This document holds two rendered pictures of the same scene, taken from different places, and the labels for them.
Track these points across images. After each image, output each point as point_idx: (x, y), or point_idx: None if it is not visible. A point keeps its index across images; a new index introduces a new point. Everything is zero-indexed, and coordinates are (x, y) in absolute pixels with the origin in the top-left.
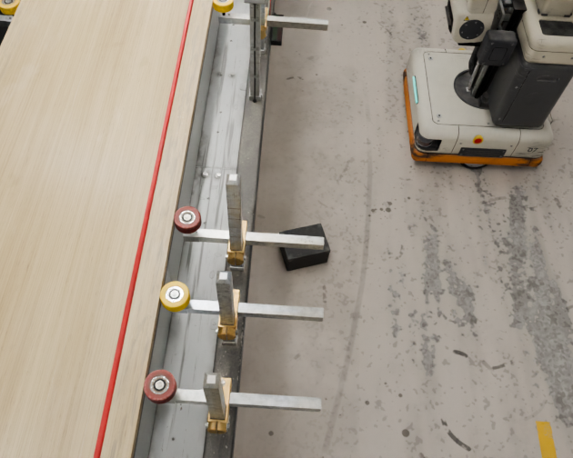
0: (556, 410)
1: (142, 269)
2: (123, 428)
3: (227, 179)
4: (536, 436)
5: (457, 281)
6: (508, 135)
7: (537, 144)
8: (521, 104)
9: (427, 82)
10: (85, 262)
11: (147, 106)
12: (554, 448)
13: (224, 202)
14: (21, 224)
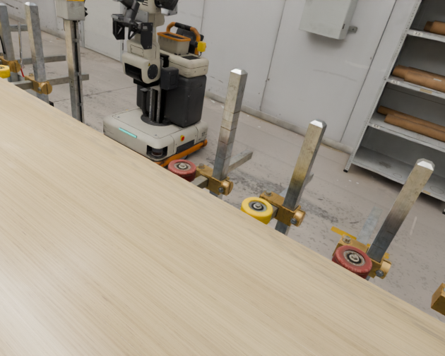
0: (328, 220)
1: (211, 212)
2: (398, 309)
3: (238, 71)
4: (337, 234)
5: (238, 205)
6: (192, 130)
7: (204, 129)
8: (192, 107)
9: (131, 126)
10: (159, 244)
11: (30, 130)
12: (346, 232)
13: None
14: (26, 275)
